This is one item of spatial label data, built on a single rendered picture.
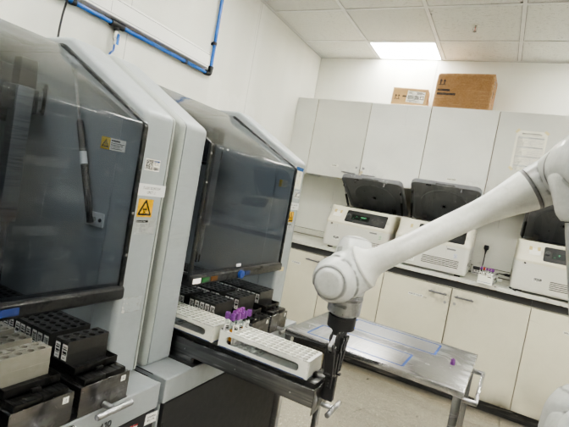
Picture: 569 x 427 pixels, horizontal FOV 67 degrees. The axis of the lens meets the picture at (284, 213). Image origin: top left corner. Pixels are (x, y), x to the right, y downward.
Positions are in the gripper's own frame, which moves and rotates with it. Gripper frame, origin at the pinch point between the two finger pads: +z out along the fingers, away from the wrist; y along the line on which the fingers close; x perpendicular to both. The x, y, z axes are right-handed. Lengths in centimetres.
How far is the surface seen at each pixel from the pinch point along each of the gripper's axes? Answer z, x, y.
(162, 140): -58, -48, 26
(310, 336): -2.1, -18.1, -27.2
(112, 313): -12, -49, 33
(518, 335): 19, 56, -229
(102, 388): 1, -40, 41
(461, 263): -21, 12, -230
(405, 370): -2.0, 14.9, -26.0
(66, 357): -5, -47, 46
